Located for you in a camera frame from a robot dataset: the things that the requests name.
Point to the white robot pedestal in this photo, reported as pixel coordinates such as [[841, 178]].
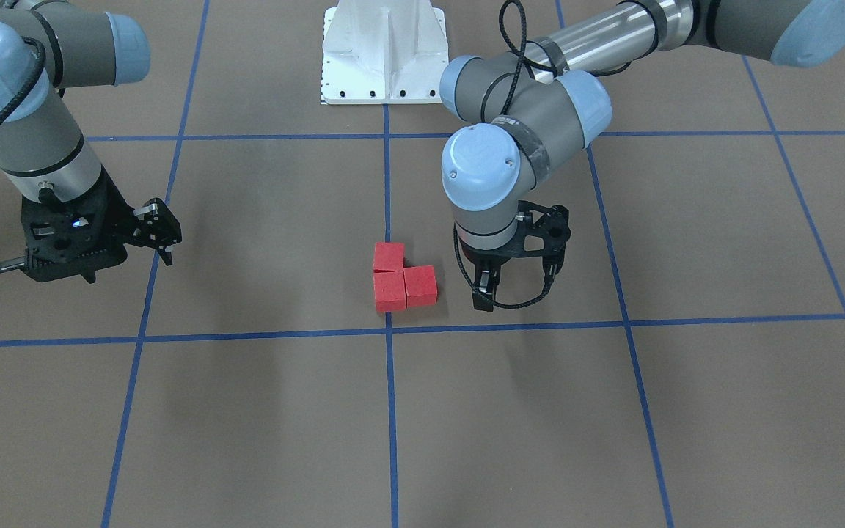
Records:
[[383, 52]]

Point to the red block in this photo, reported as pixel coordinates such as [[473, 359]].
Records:
[[389, 291], [388, 257], [420, 286]]

